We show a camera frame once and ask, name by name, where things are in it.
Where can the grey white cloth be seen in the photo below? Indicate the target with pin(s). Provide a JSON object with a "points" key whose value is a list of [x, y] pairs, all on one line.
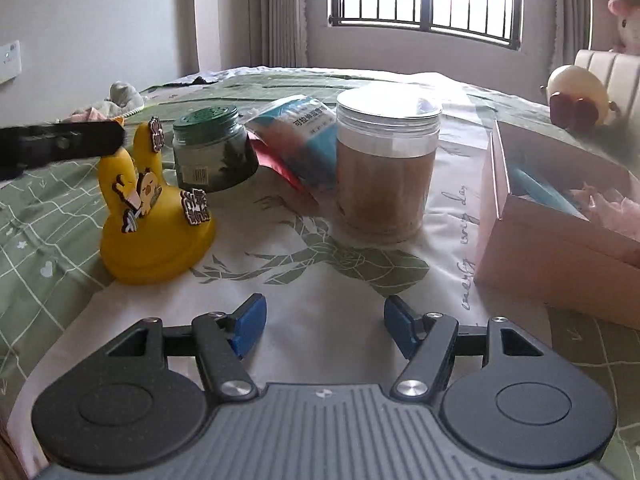
{"points": [[125, 95]]}

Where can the green printed bed sheet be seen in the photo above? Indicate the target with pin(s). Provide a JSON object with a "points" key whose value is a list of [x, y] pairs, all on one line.
{"points": [[320, 310]]}

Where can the beige window curtain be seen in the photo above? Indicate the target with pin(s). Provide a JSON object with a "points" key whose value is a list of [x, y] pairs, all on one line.
{"points": [[575, 5], [282, 10]]}

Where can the barred window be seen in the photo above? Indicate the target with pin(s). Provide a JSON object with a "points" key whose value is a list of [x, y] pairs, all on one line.
{"points": [[450, 0]]}

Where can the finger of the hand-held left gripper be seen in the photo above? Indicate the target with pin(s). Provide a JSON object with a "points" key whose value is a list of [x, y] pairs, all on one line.
{"points": [[60, 142]]}

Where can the blue and white packet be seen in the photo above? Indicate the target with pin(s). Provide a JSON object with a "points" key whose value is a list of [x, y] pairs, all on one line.
{"points": [[300, 150]]}

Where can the pink cardboard box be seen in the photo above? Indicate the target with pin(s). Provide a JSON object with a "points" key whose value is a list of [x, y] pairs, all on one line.
{"points": [[550, 260]]}

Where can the yellow duck toy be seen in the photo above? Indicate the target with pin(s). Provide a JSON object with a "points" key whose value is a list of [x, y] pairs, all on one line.
{"points": [[150, 245]]}

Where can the blue face mask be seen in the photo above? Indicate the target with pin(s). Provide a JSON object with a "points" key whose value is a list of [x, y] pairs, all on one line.
{"points": [[540, 190]]}

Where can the red packet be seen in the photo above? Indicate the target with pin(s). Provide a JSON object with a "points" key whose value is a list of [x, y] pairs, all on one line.
{"points": [[265, 157]]}

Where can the clear plastic jar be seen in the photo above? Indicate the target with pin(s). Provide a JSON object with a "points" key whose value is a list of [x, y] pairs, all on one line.
{"points": [[385, 185]]}

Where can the white wall socket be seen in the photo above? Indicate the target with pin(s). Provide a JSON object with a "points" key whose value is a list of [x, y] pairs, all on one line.
{"points": [[9, 60]]}

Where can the green jar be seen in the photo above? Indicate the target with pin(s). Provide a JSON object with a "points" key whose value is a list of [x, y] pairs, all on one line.
{"points": [[215, 160]]}

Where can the pink plush toy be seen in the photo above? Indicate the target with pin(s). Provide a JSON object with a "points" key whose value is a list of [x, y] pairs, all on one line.
{"points": [[627, 25]]}

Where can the pink lace cloth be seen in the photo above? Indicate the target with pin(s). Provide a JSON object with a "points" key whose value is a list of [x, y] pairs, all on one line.
{"points": [[615, 210]]}

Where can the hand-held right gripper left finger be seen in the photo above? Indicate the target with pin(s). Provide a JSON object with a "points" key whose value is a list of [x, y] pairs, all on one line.
{"points": [[250, 325]]}

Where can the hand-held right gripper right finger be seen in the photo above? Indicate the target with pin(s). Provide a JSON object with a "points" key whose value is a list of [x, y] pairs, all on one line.
{"points": [[402, 325]]}

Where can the cream plush toy red feet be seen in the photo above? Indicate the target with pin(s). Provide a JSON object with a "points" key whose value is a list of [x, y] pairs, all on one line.
{"points": [[575, 85]]}

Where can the beige padded headboard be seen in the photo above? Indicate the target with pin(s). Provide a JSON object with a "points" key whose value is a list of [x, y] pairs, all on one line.
{"points": [[615, 67]]}

